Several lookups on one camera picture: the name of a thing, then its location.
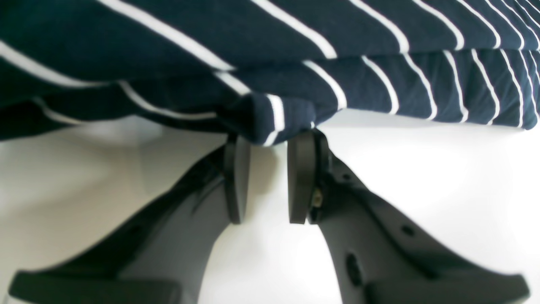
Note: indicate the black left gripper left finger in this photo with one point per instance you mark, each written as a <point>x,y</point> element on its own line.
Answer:
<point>159,255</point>

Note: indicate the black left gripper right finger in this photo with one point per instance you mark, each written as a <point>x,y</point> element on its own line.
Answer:
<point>381,256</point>

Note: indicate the navy white striped t-shirt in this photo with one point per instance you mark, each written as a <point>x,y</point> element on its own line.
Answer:
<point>266,69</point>

